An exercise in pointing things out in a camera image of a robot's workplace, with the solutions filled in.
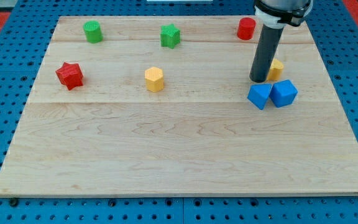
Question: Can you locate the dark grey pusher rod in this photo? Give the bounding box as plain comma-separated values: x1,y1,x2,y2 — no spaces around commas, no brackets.
249,25,283,83

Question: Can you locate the blue triangular prism block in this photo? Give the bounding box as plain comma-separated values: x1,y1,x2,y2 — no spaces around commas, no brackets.
247,83,273,110

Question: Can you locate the red cylinder block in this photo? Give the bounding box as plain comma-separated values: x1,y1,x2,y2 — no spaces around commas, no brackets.
237,17,256,40

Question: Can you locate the blue cube block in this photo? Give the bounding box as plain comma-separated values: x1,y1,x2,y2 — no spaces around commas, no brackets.
270,80,298,108

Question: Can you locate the green star block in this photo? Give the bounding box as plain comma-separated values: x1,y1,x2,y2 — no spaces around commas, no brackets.
160,24,180,49

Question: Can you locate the red star block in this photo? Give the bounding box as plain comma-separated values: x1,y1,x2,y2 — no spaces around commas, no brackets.
55,62,83,91

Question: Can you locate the light wooden board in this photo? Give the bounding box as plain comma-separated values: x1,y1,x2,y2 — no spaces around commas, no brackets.
0,16,358,198

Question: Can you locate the green cylinder block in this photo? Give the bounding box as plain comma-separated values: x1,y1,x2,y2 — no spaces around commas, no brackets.
83,21,103,44

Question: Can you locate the yellow hexagon block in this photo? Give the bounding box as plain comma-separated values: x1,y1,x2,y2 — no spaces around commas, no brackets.
145,67,164,92

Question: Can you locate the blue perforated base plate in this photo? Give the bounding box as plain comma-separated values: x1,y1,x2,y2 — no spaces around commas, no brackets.
0,0,358,223

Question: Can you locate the yellow half-round block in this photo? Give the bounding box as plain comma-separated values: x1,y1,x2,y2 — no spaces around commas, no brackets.
267,58,285,81

